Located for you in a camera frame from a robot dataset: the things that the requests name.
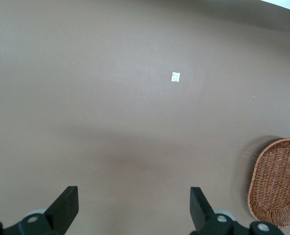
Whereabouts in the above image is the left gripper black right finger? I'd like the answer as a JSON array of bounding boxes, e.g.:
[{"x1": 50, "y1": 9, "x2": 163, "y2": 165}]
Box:
[{"x1": 189, "y1": 187, "x2": 287, "y2": 235}]

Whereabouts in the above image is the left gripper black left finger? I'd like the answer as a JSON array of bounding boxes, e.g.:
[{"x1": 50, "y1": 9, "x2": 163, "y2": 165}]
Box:
[{"x1": 0, "y1": 186, "x2": 80, "y2": 235}]

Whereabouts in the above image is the brown wicker oval basket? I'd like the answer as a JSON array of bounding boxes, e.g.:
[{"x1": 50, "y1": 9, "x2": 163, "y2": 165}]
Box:
[{"x1": 247, "y1": 138, "x2": 290, "y2": 228}]

